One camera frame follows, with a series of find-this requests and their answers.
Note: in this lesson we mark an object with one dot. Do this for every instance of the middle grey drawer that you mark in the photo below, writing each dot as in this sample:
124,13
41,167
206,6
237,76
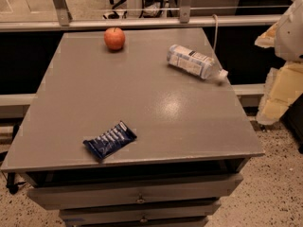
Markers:
141,213

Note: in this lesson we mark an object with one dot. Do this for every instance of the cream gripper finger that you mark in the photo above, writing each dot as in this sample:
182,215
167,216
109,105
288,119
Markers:
282,88
267,38

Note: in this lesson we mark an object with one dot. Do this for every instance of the top grey drawer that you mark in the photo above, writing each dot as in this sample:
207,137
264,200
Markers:
135,192

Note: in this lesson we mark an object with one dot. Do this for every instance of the blue rxbar wrapper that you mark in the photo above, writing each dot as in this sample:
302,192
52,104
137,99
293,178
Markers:
111,141

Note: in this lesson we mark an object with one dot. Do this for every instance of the grey drawer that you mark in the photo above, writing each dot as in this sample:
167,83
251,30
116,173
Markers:
135,192
141,213

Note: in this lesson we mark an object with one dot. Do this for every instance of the metal window rail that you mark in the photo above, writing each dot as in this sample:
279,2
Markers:
172,22

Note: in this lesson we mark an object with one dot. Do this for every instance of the grey drawer cabinet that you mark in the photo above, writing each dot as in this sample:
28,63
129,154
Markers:
185,126

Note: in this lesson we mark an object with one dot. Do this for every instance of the red apple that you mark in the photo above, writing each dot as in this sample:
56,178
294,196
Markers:
114,38

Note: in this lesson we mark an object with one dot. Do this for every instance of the clear plastic water bottle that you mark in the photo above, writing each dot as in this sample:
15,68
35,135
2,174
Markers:
195,63

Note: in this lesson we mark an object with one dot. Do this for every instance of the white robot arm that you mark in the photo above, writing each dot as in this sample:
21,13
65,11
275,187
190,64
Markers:
289,34

